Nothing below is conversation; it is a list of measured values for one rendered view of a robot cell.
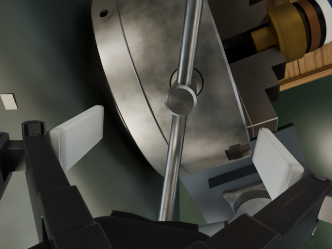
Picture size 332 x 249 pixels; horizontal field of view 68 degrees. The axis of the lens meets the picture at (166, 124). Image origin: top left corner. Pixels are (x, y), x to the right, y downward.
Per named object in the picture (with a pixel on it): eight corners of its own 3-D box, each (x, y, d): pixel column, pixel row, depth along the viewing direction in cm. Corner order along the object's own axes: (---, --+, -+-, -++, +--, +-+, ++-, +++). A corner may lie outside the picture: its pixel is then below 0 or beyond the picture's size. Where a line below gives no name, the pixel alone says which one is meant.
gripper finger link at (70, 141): (61, 178, 15) (50, 176, 15) (103, 138, 22) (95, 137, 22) (60, 131, 14) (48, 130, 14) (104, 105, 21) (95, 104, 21)
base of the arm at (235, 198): (295, 206, 91) (302, 218, 86) (238, 223, 97) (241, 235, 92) (282, 171, 84) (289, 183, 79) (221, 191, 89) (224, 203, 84)
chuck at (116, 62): (183, 138, 60) (169, 227, 30) (132, 8, 53) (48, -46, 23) (196, 134, 59) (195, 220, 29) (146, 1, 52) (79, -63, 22)
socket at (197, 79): (174, 62, 27) (172, 64, 25) (204, 66, 27) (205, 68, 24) (171, 92, 28) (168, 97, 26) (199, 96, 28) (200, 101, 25)
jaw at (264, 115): (207, 90, 40) (228, 157, 34) (200, 71, 36) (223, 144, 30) (276, 65, 38) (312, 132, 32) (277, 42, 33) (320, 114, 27)
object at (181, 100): (179, 68, 27) (166, 83, 17) (198, 70, 27) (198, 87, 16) (176, 88, 28) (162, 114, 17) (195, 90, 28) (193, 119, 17)
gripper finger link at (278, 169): (291, 166, 13) (306, 168, 13) (259, 126, 20) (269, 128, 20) (277, 213, 14) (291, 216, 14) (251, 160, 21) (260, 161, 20)
